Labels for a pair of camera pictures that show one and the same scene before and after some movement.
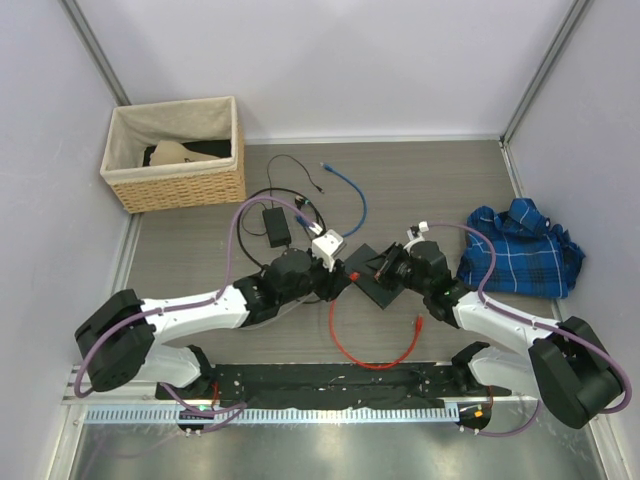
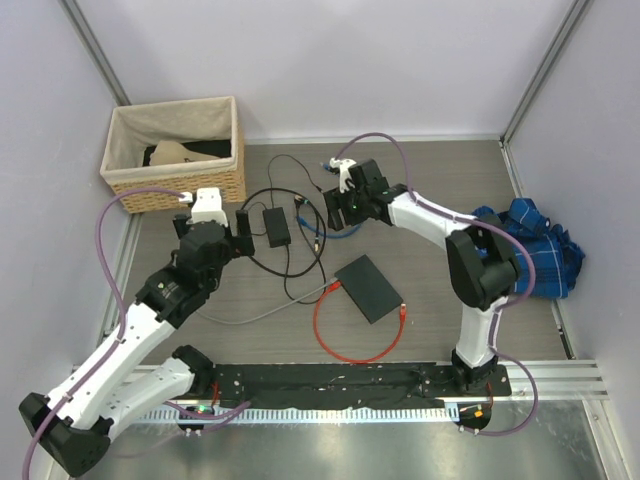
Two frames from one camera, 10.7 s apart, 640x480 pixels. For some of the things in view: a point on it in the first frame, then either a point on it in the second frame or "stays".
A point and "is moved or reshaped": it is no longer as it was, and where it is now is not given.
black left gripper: (334, 281) -> (242, 244)
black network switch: (358, 262) is moved or reshaped
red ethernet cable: (397, 365) -> (403, 310)
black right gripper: (386, 263) -> (335, 200)
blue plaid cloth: (534, 255) stays
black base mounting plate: (362, 384) stays
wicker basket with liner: (210, 124) stays
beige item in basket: (171, 152) stays
